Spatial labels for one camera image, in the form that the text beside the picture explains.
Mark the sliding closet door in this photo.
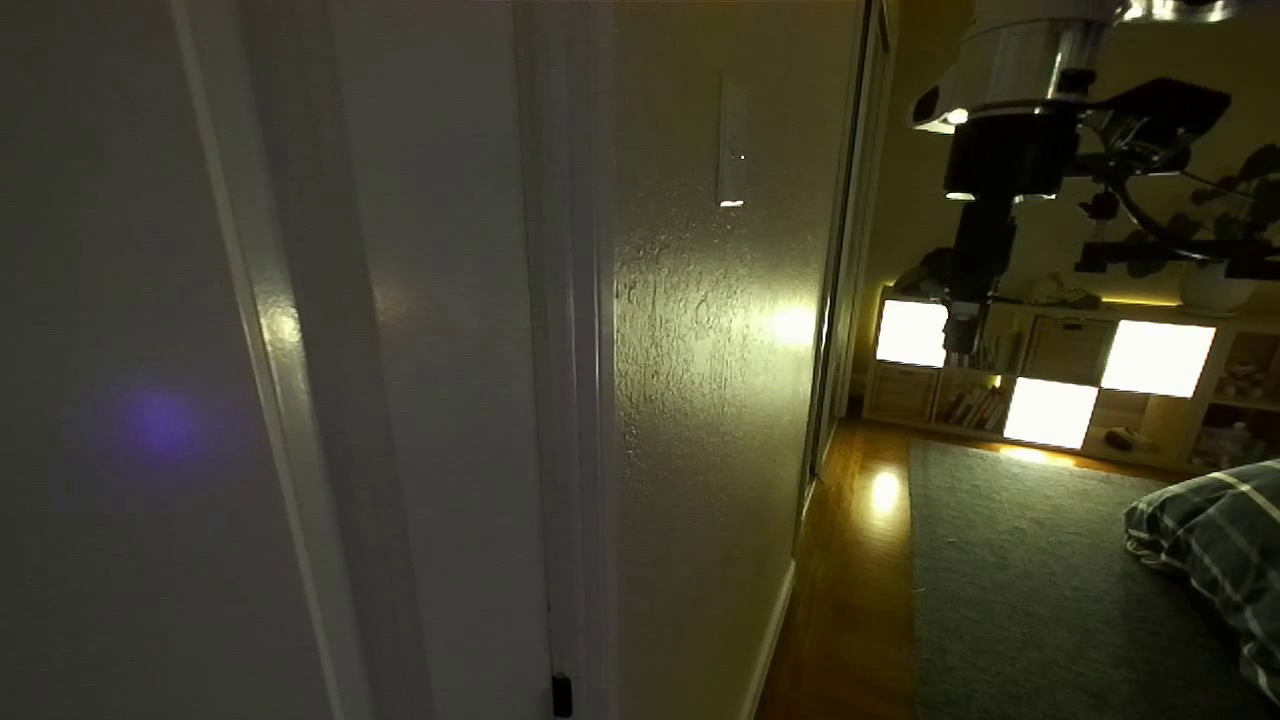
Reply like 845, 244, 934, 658
795, 0, 898, 531

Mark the wooden cube shelf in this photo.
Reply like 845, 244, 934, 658
862, 284, 1280, 477

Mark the potted plant in white pot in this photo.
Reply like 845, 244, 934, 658
1076, 143, 1280, 318

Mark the row of books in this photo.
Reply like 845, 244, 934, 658
940, 384, 1007, 432

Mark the plaid bedding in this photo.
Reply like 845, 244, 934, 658
1123, 459, 1280, 703

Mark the grey rug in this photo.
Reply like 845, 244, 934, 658
907, 438, 1280, 720

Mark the white door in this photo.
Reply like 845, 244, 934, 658
168, 0, 557, 720

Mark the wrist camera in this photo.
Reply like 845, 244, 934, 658
1084, 78, 1233, 177

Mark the white light switch plate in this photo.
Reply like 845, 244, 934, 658
717, 77, 750, 210

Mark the white door frame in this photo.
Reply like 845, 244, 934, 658
512, 0, 619, 720

